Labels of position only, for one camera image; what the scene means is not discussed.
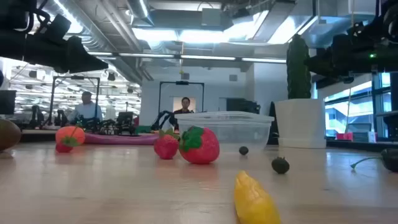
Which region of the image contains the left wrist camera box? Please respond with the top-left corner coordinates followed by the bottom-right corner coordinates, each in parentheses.
top-left (46, 14), bottom-right (72, 43)

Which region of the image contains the purple folded cloth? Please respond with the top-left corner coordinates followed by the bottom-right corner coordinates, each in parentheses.
top-left (83, 132), bottom-right (161, 146)

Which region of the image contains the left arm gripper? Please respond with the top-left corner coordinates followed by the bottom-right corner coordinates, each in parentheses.
top-left (0, 32), bottom-right (109, 74)

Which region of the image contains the large red toy strawberry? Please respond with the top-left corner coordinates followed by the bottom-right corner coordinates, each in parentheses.
top-left (178, 125), bottom-right (220, 165)

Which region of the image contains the white and blue box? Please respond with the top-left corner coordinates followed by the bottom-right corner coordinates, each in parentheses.
top-left (353, 131), bottom-right (377, 143)

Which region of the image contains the yellow toy corn cob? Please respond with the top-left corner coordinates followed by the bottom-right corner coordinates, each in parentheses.
top-left (233, 170), bottom-right (282, 224)

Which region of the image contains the black equipment cabinet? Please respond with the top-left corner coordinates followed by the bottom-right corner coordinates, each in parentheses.
top-left (226, 98), bottom-right (261, 114)

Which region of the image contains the brown toy kiwi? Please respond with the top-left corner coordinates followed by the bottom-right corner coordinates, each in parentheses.
top-left (0, 118), bottom-right (22, 152)

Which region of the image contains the green cactus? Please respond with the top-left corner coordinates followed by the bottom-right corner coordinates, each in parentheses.
top-left (286, 33), bottom-right (312, 100)

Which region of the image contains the dark toy fruit green stem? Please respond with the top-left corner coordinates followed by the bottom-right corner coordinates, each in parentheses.
top-left (350, 147), bottom-right (398, 173)

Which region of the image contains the small red toy strawberry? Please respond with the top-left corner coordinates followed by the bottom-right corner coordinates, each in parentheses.
top-left (154, 128), bottom-right (181, 161)

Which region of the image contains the orange toy fruit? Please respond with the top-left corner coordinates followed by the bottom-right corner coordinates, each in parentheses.
top-left (55, 125), bottom-right (86, 147)

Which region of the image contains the black rig frame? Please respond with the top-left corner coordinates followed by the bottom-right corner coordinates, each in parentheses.
top-left (158, 81), bottom-right (205, 113)
top-left (49, 75), bottom-right (101, 125)

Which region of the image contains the dark toy blackberry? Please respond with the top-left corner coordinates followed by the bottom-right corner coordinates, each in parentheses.
top-left (271, 156), bottom-right (290, 175)

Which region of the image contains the person by doorway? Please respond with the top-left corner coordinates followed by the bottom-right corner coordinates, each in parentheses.
top-left (172, 96), bottom-right (195, 114)

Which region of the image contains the person at workbench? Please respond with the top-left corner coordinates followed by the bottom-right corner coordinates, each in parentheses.
top-left (67, 91), bottom-right (103, 124)

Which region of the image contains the white plant pot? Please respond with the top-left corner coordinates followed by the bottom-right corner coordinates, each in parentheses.
top-left (274, 98), bottom-right (327, 149)

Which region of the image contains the black computer monitor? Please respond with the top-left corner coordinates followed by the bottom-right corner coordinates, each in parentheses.
top-left (0, 90), bottom-right (17, 115)

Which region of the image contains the small red berry green leaf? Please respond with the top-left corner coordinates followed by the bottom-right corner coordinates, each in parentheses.
top-left (55, 136), bottom-right (80, 154)

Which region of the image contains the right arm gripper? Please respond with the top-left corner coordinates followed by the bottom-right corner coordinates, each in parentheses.
top-left (305, 23), bottom-right (379, 78)

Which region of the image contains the clear plastic tupperware container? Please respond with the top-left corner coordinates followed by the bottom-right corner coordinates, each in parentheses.
top-left (174, 111), bottom-right (275, 153)

